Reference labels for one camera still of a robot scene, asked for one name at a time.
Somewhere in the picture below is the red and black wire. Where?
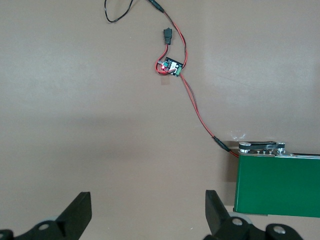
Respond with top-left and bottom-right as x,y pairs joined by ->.
148,0 -> 240,158

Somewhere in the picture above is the green conveyor belt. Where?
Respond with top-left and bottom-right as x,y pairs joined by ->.
233,141 -> 320,218

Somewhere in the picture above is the small black wire connector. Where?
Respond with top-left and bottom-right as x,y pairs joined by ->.
162,27 -> 173,46

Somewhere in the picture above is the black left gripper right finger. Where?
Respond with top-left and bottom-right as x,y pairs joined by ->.
203,189 -> 305,240

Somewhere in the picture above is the small green circuit board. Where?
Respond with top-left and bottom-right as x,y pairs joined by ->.
156,56 -> 185,78

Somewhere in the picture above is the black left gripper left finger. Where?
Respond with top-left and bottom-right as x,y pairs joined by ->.
0,191 -> 92,240

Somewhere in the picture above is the thin black looped cable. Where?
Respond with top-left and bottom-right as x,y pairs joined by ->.
103,0 -> 165,24

